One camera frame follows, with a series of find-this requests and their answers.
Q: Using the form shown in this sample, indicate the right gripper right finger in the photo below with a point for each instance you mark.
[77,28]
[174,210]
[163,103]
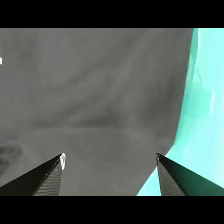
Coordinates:
[176,178]

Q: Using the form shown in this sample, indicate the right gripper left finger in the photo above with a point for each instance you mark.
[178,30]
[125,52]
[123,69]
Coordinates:
[45,178]

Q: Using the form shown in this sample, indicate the grey T-shirt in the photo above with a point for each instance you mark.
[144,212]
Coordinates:
[93,93]

